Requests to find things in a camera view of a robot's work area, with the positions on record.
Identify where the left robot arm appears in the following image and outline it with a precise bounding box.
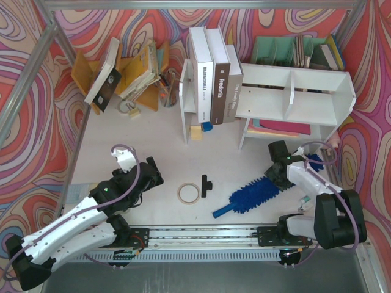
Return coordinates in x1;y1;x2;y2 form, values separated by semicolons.
5;157;164;291

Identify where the pink folder stack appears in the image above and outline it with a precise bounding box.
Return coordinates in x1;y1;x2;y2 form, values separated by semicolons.
247;119;311;137

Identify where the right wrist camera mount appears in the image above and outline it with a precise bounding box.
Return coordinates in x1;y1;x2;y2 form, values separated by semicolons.
293;146;307;157

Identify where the white black leaning book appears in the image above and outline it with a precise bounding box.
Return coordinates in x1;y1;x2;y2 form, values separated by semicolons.
84;37;122;112

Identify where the wooden block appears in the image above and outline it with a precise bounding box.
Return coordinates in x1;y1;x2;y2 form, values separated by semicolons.
190;125;202;140

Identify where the black plastic clip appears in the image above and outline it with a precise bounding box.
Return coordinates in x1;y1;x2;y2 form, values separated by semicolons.
201;174;213;198

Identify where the clear pencil cup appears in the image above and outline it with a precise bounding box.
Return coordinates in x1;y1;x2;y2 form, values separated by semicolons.
159;69;178;108

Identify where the green file organizer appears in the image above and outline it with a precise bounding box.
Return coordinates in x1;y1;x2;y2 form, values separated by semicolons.
250;36;331;70

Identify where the blue microfiber duster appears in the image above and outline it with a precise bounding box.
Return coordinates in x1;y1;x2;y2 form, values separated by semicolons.
212;154;323;219

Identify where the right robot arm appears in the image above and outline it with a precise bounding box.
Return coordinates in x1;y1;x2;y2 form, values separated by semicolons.
265;140;367;250

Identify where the blue yellow book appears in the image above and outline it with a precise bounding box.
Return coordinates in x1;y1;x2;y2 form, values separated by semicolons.
324;34;346;71

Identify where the blue cube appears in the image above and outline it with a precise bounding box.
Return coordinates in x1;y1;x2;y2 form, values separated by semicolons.
201;122;213;132

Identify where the white Mademoiselle book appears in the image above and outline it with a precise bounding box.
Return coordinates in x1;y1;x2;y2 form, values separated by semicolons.
189;27;214;123

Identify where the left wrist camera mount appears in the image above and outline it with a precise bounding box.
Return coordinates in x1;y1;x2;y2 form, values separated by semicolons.
111;148;136;173

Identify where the brown Fredonia book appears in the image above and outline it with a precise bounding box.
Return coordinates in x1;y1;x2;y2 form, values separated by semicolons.
206;27;230;125

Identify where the stack of worn books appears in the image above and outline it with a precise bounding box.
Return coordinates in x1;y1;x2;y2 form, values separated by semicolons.
119;39;159;101

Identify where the beige tape roll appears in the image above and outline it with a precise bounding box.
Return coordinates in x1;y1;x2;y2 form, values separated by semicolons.
177;183;201;205

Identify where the yellow wooden zigzag shelf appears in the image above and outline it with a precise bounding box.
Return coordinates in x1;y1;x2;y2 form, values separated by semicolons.
71;40;169;114

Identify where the white bookshelf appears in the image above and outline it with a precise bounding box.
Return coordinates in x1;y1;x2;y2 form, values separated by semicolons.
178;58;357;153

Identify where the taupe Lonely Ones book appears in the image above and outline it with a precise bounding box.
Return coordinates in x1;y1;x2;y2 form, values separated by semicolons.
224;45;243;123

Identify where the pink toy figure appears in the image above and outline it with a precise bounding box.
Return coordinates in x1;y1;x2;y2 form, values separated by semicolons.
322;132;340;155

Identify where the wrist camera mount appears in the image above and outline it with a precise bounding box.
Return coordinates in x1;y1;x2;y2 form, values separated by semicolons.
111;148;136;173
293;146;307;157

